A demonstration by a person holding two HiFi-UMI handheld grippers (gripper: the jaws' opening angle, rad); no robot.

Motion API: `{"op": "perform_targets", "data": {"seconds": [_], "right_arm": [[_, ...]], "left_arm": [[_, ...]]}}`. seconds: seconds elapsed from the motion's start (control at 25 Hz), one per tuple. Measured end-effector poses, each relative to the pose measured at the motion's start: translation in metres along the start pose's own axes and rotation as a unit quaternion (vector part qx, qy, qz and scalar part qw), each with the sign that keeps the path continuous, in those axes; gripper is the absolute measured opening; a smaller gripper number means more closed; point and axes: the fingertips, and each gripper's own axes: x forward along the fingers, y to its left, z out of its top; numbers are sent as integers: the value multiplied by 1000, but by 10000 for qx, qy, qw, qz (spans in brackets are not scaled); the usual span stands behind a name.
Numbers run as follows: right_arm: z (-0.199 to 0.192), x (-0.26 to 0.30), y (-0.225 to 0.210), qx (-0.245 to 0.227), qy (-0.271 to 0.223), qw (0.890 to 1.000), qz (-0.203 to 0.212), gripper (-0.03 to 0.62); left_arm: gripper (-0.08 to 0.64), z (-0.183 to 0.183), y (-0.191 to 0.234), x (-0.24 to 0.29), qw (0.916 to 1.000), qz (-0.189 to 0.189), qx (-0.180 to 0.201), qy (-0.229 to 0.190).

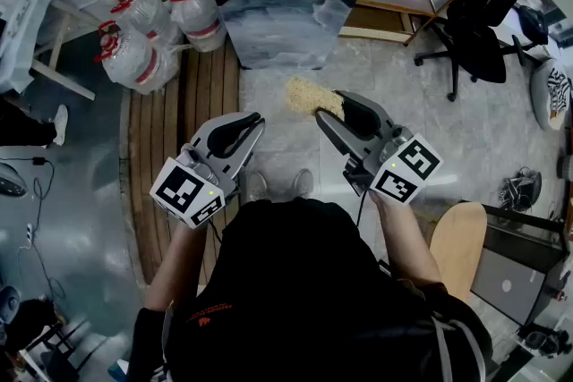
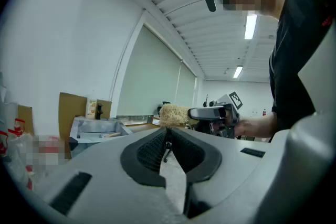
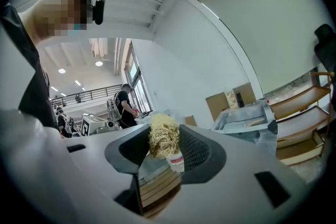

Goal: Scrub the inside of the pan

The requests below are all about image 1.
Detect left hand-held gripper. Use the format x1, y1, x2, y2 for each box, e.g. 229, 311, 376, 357
149, 111, 267, 230

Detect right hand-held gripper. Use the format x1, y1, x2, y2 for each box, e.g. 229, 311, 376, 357
314, 90, 445, 207

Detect yellow-brown sponge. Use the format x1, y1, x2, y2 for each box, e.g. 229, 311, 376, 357
285, 76, 346, 123

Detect person's right forearm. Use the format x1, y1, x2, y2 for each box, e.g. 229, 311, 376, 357
367, 189, 445, 285

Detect person's left forearm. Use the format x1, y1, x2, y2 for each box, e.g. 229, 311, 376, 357
143, 217, 212, 312

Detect person's left grey shoe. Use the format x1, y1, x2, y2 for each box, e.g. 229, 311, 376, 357
245, 170, 269, 203

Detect person's grey shoe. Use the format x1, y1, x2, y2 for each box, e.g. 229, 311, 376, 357
245, 170, 269, 203
292, 167, 316, 199

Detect person's right grey shoe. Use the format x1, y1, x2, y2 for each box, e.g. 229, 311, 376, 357
292, 167, 316, 199

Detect wooden slat platform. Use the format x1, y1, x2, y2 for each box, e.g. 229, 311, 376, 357
117, 37, 241, 285

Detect clear plastic water jugs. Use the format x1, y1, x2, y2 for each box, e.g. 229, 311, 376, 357
92, 19, 181, 96

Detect person's black shirt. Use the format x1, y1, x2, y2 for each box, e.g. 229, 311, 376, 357
126, 197, 494, 382

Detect black office chair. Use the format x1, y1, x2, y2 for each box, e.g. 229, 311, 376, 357
413, 0, 550, 103

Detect zebra print pillow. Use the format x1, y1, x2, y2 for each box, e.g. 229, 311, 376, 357
529, 57, 573, 132

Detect black side table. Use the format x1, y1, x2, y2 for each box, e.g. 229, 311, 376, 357
467, 200, 570, 330

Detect grey laptop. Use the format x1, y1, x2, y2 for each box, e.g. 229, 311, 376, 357
470, 247, 548, 326

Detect white covered wooden table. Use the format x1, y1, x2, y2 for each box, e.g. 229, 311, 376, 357
0, 0, 98, 102

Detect right hand-held gripper cable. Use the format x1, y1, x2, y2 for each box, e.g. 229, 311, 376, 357
355, 187, 371, 227

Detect hand-held gripper cable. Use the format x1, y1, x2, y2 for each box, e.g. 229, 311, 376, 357
355, 187, 371, 227
207, 216, 224, 243

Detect left hand-held gripper cable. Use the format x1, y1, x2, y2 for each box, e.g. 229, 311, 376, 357
207, 216, 224, 243

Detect clear water jug red handle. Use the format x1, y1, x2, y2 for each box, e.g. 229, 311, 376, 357
169, 0, 227, 54
110, 0, 174, 44

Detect black camera gear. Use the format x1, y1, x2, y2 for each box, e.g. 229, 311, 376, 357
518, 323, 570, 357

